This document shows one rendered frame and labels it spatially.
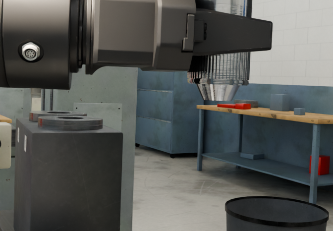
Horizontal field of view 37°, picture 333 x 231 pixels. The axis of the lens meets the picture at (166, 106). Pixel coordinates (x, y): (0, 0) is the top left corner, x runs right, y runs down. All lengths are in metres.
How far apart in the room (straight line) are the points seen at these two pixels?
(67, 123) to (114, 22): 0.36
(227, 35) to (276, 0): 6.54
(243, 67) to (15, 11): 0.16
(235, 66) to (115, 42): 0.09
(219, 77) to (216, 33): 0.03
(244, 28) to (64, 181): 0.38
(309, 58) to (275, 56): 0.63
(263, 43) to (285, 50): 6.29
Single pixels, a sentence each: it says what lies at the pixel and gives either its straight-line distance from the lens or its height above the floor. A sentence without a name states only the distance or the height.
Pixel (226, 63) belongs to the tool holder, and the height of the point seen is 1.22.
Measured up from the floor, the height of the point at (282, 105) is 0.95.
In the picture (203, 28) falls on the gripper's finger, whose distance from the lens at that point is 0.34.
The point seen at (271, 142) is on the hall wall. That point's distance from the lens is 6.79.
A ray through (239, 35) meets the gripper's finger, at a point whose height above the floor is 1.24.
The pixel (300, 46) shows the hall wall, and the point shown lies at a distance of 6.46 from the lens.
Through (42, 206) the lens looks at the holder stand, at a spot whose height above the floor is 1.04.
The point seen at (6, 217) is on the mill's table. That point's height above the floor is 0.95.
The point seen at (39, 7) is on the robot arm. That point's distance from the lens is 0.33.
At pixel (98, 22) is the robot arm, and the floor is 1.24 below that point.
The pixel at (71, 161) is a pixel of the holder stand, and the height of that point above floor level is 1.09.
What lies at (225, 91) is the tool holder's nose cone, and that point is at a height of 1.20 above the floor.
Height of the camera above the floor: 1.20
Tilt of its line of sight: 3 degrees down
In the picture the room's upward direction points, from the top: 2 degrees clockwise
